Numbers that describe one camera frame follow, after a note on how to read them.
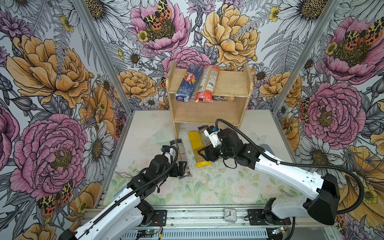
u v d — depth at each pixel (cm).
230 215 74
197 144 97
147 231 71
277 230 72
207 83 69
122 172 89
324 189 41
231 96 70
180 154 94
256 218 73
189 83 69
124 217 58
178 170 70
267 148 98
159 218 74
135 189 50
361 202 42
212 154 64
